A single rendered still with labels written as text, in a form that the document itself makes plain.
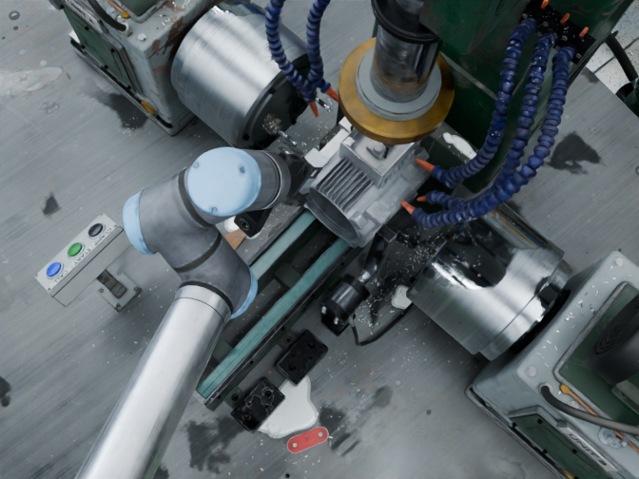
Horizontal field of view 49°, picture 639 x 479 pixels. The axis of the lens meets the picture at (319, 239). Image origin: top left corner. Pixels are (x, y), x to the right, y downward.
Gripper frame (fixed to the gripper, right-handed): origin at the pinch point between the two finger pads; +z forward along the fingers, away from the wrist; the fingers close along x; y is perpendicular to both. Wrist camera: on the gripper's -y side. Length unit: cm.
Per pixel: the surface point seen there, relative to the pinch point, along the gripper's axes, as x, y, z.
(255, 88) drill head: 17.0, 9.0, -2.7
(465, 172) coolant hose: -22.4, 21.4, -8.4
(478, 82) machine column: -12.4, 34.1, 9.3
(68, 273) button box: 18.9, -34.5, -19.4
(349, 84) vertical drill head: -0.7, 21.4, -16.3
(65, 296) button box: 17.3, -38.5, -19.1
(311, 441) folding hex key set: -32, -41, 8
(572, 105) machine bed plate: -27, 45, 59
